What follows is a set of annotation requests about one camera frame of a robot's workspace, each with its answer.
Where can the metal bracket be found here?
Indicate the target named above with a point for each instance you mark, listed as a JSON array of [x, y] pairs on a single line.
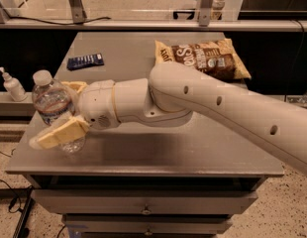
[[204, 12], [77, 11]]

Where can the metal bracket right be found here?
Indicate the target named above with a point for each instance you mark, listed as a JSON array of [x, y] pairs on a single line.
[[204, 12]]

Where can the white pump dispenser bottle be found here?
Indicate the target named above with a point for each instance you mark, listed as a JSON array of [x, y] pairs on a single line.
[[13, 86]]

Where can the clear plastic water bottle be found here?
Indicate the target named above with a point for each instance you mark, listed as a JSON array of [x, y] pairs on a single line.
[[53, 100]]

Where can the blue snack bar wrapper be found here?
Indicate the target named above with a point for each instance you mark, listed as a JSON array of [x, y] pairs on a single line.
[[84, 62]]

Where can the grey upper drawer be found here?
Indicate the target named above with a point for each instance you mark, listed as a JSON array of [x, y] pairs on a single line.
[[145, 202]]

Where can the grey lower drawer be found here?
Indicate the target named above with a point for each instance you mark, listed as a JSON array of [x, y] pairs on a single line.
[[147, 225]]

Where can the yellow brown chip bag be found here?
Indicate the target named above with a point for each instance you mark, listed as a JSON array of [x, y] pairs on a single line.
[[217, 58]]

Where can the grey drawer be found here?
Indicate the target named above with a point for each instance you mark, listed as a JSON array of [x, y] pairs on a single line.
[[147, 225], [145, 202]]

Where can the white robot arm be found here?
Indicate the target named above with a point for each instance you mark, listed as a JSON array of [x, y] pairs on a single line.
[[169, 97]]

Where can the metal bracket left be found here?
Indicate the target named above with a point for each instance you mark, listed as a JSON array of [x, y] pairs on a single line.
[[77, 11]]

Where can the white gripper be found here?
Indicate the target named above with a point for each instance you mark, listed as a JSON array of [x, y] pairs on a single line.
[[96, 104]]

